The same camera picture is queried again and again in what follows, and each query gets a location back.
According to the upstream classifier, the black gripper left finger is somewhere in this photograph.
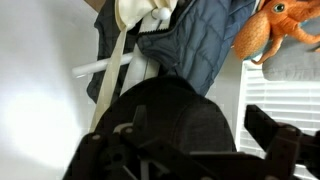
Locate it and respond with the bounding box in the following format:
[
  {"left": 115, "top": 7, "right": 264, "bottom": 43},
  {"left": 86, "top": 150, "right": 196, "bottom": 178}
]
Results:
[{"left": 63, "top": 105, "right": 148, "bottom": 180}]

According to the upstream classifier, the wide white window blind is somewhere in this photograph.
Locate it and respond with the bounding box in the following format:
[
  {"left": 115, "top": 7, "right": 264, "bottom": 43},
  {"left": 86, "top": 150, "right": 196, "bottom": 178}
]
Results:
[{"left": 234, "top": 61, "right": 320, "bottom": 180}]

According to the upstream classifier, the blue-grey quilted jacket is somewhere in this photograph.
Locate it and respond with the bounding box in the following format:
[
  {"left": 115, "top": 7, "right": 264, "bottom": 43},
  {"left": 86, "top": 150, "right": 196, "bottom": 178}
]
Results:
[{"left": 86, "top": 0, "right": 258, "bottom": 104}]

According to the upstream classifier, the grey sofa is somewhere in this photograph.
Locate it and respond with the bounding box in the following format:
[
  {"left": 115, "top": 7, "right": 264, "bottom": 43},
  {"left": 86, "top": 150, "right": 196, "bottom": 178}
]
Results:
[{"left": 261, "top": 16, "right": 320, "bottom": 82}]

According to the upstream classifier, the white coat stand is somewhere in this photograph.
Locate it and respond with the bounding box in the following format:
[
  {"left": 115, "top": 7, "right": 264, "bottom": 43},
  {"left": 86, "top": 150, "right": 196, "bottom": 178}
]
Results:
[{"left": 71, "top": 6, "right": 172, "bottom": 98}]

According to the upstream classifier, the black hat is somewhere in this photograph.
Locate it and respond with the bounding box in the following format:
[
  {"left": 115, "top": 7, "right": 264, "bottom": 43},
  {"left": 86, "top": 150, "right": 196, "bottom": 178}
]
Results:
[{"left": 94, "top": 75, "right": 237, "bottom": 158}]

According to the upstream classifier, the orange octopus plush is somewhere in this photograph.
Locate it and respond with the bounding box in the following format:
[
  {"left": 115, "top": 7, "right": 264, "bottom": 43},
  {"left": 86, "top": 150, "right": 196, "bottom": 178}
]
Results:
[{"left": 232, "top": 0, "right": 320, "bottom": 66}]

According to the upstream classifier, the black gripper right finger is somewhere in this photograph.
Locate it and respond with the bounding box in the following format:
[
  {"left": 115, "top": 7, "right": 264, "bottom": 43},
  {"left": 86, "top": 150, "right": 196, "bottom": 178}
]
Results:
[{"left": 244, "top": 104, "right": 320, "bottom": 180}]

